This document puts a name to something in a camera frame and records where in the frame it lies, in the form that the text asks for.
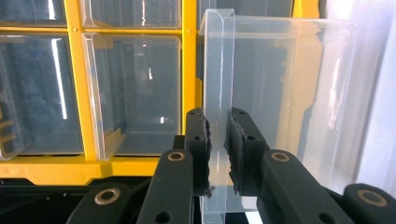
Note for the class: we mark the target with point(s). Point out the set of clear organizer drawers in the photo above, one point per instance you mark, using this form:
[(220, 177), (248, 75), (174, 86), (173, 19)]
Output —
[(137, 93)]

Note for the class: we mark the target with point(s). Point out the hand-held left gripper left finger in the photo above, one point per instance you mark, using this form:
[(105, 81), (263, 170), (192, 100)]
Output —
[(200, 155)]

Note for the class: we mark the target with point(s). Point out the yellow black organizer case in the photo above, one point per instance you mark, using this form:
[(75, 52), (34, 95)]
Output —
[(62, 169)]

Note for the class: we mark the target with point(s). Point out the single clear plastic drawer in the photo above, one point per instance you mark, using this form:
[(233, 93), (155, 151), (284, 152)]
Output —
[(264, 77)]

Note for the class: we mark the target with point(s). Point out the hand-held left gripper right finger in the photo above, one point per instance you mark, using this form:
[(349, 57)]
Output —
[(246, 155)]

